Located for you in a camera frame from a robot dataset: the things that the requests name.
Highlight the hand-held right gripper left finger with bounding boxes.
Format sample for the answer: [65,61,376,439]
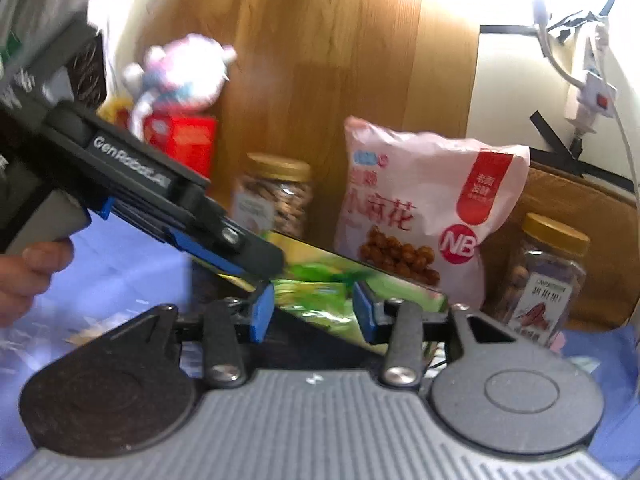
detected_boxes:
[145,282,276,389]

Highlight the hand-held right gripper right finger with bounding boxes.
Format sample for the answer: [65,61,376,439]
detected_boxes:
[352,280,518,389]

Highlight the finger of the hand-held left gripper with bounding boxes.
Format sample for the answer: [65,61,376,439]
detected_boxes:
[99,194,287,282]

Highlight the green snack packet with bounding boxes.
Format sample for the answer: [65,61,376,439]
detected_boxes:
[272,257,448,346]

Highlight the shiny metal tin box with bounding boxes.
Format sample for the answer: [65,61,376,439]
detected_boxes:
[190,229,451,368]

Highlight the person's left hand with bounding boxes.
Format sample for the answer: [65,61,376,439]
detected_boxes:
[0,241,76,328]

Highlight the yellow object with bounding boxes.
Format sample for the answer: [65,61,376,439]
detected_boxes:
[99,96,135,127]

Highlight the nut jar white label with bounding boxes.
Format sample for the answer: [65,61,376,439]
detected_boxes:
[231,152,314,241]

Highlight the dark blurred object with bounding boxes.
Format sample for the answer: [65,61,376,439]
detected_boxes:
[0,0,109,116]

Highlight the red box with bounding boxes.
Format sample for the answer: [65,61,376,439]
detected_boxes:
[142,114,219,179]

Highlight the pink white plush toy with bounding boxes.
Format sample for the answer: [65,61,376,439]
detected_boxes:
[122,34,239,117]

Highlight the blue cloth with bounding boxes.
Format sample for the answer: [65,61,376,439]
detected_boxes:
[0,237,640,480]

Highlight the pink snack bag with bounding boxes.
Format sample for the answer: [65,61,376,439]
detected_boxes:
[334,116,531,311]

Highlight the pale snack packet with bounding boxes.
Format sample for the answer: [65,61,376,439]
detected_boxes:
[64,311,140,347]

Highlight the nut jar dark label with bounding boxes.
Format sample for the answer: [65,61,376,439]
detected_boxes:
[500,212,592,350]

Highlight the wooden board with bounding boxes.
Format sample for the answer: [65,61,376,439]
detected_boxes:
[142,0,481,252]

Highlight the short black tape strip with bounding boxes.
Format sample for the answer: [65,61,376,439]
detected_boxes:
[530,111,572,154]

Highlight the long black tape strip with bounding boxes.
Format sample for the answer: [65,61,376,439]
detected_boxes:
[530,148,637,193]

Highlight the white power strip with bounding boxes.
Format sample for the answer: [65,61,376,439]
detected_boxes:
[564,25,619,135]

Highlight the thin white cable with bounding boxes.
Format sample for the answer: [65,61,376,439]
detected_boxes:
[600,77,640,198]

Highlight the thick white cable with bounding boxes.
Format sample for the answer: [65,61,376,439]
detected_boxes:
[531,0,590,90]

